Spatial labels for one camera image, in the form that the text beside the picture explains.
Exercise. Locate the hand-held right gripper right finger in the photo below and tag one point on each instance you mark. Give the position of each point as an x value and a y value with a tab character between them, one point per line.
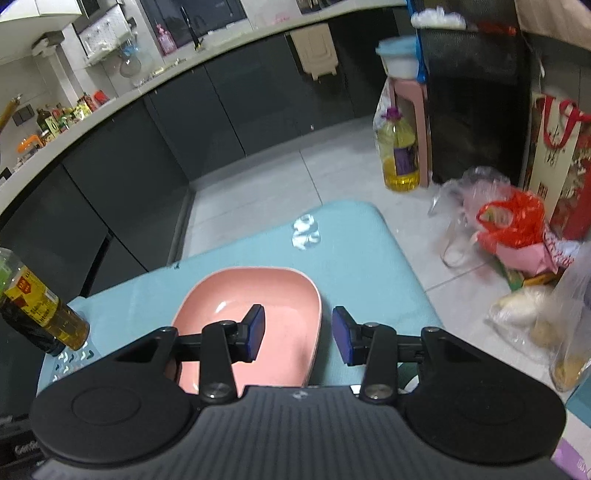
344	337

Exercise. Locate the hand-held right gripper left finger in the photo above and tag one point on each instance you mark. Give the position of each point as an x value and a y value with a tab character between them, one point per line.
256	332

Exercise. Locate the pink square plate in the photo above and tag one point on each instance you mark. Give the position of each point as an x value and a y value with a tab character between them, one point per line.
277	300

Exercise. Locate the light blue tablecloth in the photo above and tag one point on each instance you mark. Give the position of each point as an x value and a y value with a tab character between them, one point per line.
360	267

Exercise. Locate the dark green wavy mat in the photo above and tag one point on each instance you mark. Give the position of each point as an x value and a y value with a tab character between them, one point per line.
406	378

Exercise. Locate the dark vinegar bottle green label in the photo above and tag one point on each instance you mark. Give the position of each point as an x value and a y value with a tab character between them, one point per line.
18	323

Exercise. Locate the oil bottle yellow label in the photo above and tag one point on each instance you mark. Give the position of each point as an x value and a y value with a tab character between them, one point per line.
69	327

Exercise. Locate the clear bag of white food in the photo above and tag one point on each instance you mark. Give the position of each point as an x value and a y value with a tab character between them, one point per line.
517	318

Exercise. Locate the yellow cooking oil jug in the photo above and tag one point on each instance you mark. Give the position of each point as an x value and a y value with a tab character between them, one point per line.
399	170

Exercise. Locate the clear plastic bag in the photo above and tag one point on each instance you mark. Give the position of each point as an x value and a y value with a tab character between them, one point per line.
457	198

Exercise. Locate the pink plastic bag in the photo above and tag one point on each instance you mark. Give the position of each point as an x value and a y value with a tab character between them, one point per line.
531	258

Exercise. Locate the red plastic bag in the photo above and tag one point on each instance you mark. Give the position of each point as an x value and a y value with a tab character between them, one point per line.
512	221

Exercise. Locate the pink plastic stool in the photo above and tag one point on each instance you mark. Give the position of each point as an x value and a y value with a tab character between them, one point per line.
418	138

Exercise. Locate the dark grey kitchen cabinets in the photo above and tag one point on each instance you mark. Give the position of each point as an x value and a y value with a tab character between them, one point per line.
161	138

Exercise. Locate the translucent white plastic bag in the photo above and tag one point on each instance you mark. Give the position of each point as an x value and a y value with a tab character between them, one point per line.
572	323

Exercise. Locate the patterned white plastic bag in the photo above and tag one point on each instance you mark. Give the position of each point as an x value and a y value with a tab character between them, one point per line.
383	110

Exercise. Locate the red gift bag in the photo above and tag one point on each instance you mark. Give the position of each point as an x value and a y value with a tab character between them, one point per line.
563	175

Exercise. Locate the black mesh rack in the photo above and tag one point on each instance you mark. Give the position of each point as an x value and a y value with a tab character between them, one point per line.
471	92

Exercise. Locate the white container blue lid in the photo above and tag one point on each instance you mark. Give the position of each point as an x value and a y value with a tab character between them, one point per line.
399	64

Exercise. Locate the beige hanging bin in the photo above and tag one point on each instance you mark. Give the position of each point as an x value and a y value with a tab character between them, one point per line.
316	55

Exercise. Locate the cluster of condiment bottles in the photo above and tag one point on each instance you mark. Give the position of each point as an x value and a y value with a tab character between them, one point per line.
69	115

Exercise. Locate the orange lidded container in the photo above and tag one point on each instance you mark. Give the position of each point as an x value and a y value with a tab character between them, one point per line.
30	144

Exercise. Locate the hanging clear scoop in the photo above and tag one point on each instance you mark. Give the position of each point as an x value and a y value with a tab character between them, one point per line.
130	64

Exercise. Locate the pink soap bottle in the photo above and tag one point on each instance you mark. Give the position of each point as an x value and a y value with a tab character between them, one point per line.
165	41

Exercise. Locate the black faucet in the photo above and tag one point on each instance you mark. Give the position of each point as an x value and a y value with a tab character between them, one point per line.
191	32

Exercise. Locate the dark window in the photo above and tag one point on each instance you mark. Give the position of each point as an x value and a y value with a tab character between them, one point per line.
207	18

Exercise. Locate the small white plastic bag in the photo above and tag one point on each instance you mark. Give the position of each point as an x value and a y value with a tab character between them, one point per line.
436	19

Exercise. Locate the white water purifier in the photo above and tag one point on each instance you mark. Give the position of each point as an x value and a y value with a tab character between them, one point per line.
106	34

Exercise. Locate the white upper cabinet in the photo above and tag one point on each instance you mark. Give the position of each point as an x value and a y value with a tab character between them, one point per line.
27	27

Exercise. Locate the black white wall device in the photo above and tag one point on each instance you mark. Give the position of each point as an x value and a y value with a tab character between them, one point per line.
48	42

